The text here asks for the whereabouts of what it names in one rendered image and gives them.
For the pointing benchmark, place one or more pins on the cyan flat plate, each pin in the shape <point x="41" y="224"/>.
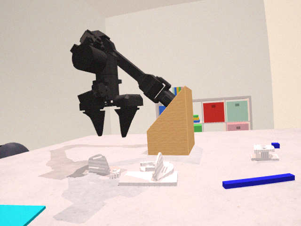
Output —
<point x="19" y="215"/>

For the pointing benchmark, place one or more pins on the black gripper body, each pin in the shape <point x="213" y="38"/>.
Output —
<point x="123" y="101"/>

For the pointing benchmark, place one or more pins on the white housing plate with two holes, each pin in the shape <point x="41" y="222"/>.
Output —
<point x="263" y="148"/>

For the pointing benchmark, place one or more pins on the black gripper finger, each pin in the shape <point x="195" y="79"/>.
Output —
<point x="126" y="116"/>
<point x="97" y="118"/>

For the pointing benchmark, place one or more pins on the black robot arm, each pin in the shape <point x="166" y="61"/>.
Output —
<point x="97" y="54"/>

